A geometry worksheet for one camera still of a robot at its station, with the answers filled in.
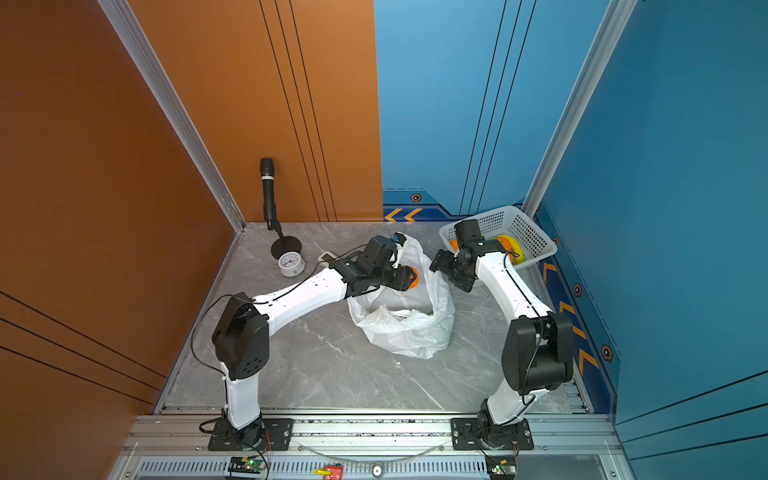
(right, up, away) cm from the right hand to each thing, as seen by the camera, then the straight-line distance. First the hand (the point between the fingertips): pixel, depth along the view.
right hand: (439, 272), depth 88 cm
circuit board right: (+12, -45, -18) cm, 50 cm away
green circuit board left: (-49, -45, -17) cm, 69 cm away
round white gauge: (-49, +2, +14) cm, 51 cm away
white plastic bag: (-7, -12, -13) cm, 19 cm away
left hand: (-8, +1, -2) cm, 9 cm away
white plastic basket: (+32, +18, +27) cm, 45 cm away
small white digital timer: (-37, +5, +18) cm, 42 cm away
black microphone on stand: (-55, +9, +23) cm, 60 cm away
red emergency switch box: (-26, -44, -21) cm, 55 cm away
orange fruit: (-7, -2, -3) cm, 8 cm away
